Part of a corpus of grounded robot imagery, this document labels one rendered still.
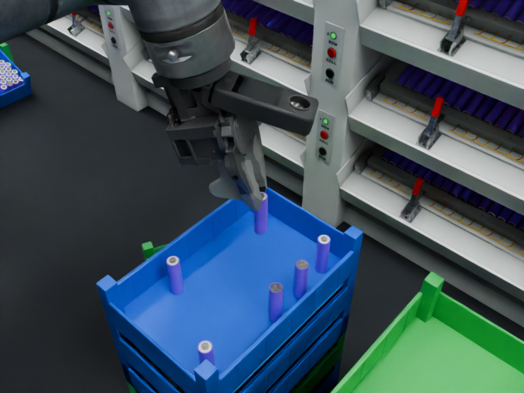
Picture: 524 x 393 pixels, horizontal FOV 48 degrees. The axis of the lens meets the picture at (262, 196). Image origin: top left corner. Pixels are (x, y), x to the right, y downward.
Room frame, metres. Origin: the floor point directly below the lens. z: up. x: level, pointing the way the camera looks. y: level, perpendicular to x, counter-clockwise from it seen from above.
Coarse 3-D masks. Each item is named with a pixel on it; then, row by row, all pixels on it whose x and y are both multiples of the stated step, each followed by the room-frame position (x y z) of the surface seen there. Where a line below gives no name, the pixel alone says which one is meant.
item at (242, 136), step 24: (216, 72) 0.53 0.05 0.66; (168, 96) 0.57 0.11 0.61; (192, 96) 0.55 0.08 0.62; (168, 120) 0.55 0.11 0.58; (192, 120) 0.54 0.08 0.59; (216, 120) 0.53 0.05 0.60; (240, 120) 0.54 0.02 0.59; (192, 144) 0.53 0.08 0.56; (216, 144) 0.53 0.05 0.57; (240, 144) 0.52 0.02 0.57
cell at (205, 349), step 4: (204, 340) 0.39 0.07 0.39; (200, 344) 0.38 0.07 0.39; (204, 344) 0.38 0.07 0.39; (208, 344) 0.38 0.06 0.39; (200, 348) 0.38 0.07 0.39; (204, 348) 0.37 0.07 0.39; (208, 348) 0.38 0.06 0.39; (212, 348) 0.38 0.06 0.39; (200, 352) 0.37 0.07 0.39; (204, 352) 0.37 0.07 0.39; (208, 352) 0.37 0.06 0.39; (212, 352) 0.37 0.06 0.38; (200, 356) 0.37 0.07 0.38; (204, 356) 0.37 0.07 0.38; (208, 356) 0.37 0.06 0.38; (212, 356) 0.37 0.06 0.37; (200, 360) 0.37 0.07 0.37; (208, 360) 0.37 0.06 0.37; (212, 360) 0.37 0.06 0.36
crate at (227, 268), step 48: (192, 240) 0.57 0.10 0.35; (240, 240) 0.60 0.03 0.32; (288, 240) 0.60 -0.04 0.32; (336, 240) 0.57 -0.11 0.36; (144, 288) 0.51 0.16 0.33; (192, 288) 0.51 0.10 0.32; (240, 288) 0.51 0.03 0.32; (288, 288) 0.51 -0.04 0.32; (336, 288) 0.51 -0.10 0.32; (144, 336) 0.40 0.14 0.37; (192, 336) 0.43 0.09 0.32; (240, 336) 0.43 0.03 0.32; (288, 336) 0.43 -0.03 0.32; (192, 384) 0.34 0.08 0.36
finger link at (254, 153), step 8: (256, 136) 0.58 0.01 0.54; (256, 144) 0.57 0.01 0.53; (248, 152) 0.56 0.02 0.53; (256, 152) 0.56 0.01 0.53; (256, 160) 0.56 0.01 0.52; (256, 168) 0.56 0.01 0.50; (264, 168) 0.57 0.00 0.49; (256, 176) 0.56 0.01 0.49; (264, 176) 0.56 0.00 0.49; (264, 184) 0.56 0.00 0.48; (264, 192) 0.55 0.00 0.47
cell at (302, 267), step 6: (300, 264) 0.50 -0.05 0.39; (306, 264) 0.50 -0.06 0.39; (300, 270) 0.49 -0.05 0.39; (306, 270) 0.49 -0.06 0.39; (300, 276) 0.49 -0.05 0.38; (306, 276) 0.49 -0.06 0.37; (294, 282) 0.50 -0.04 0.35; (300, 282) 0.49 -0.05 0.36; (306, 282) 0.49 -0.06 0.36; (294, 288) 0.50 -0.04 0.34; (300, 288) 0.49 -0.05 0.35; (306, 288) 0.50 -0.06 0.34; (294, 294) 0.50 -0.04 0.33; (300, 294) 0.49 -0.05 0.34
